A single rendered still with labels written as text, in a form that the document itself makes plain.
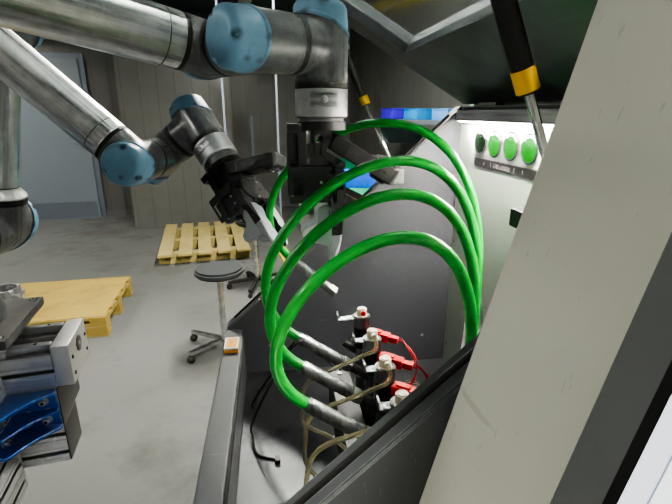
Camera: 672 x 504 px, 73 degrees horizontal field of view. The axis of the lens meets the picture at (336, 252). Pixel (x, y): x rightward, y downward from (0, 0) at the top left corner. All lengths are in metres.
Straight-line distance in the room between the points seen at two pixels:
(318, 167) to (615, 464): 0.50
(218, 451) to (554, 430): 0.54
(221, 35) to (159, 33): 0.10
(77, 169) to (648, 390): 7.16
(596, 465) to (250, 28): 0.52
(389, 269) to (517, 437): 0.77
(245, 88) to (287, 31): 6.51
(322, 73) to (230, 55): 0.13
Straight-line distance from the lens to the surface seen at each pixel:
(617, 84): 0.35
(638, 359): 0.28
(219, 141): 0.91
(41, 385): 1.12
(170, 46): 0.67
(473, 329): 0.53
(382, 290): 1.10
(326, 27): 0.65
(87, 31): 0.65
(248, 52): 0.58
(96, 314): 3.44
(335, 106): 0.65
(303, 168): 0.65
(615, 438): 0.29
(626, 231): 0.30
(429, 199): 0.55
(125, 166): 0.84
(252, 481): 0.88
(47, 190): 7.39
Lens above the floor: 1.44
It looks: 17 degrees down
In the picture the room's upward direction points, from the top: straight up
